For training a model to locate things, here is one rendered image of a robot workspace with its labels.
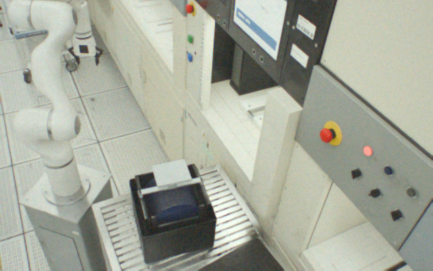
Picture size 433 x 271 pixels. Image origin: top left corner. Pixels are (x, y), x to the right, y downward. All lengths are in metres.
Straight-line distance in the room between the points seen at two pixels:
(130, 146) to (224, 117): 1.25
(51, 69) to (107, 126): 1.77
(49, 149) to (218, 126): 0.76
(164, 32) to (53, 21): 1.28
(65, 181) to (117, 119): 1.63
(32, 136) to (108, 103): 1.95
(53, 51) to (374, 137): 1.08
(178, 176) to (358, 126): 0.64
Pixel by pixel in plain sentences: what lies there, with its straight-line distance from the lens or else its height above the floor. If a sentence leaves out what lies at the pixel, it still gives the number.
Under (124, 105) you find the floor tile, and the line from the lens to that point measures 3.45.
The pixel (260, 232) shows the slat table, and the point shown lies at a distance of 1.68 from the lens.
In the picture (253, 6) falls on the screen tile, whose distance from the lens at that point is 1.36.
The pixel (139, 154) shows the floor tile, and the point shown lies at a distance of 3.00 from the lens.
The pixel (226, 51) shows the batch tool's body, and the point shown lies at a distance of 2.11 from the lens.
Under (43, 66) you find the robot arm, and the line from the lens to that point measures 1.53.
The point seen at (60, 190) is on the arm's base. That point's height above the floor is 0.81.
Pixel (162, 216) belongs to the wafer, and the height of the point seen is 0.94.
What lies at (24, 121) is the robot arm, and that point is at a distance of 1.57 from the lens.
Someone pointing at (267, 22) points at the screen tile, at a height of 1.56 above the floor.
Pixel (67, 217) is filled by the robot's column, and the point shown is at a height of 0.76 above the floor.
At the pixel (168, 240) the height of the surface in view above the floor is 0.88.
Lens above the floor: 2.14
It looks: 42 degrees down
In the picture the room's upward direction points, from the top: 5 degrees clockwise
